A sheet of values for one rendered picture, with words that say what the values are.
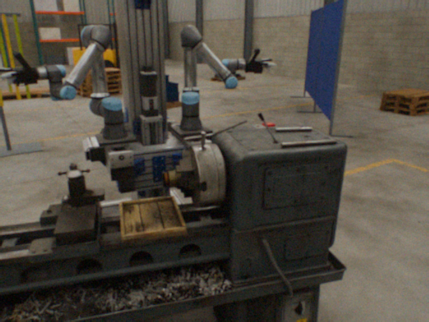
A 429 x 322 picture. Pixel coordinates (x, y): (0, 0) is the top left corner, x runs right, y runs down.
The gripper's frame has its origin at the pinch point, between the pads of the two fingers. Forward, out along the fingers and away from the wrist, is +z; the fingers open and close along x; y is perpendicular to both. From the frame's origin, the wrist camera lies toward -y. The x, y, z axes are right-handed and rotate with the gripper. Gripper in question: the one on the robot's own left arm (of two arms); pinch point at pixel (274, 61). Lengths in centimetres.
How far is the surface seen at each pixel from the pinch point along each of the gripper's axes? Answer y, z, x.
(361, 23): 90, 489, -1012
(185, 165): 34, -57, 82
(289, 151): 21, -9, 92
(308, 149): 22, 1, 89
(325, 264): 89, 19, 94
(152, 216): 58, -74, 91
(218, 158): 26, -41, 89
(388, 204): 170, 155, -76
